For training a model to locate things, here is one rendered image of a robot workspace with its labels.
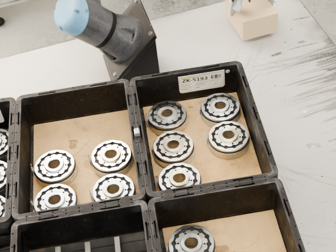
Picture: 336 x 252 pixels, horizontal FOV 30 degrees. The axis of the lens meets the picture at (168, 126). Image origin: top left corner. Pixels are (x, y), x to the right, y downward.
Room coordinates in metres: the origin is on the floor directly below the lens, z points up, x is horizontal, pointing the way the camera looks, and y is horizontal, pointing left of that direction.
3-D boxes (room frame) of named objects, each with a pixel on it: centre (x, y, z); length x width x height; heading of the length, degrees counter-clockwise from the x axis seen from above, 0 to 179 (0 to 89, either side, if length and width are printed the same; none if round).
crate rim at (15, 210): (1.03, 0.23, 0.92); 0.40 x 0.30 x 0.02; 3
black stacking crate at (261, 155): (1.04, -0.07, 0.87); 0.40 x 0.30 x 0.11; 3
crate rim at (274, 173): (1.04, -0.07, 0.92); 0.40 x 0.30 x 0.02; 3
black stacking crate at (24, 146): (1.03, 0.23, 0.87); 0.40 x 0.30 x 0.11; 3
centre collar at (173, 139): (1.04, -0.01, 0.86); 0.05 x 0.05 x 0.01
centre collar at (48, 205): (0.91, 0.29, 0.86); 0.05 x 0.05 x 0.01
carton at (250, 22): (1.66, -0.32, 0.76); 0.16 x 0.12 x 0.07; 11
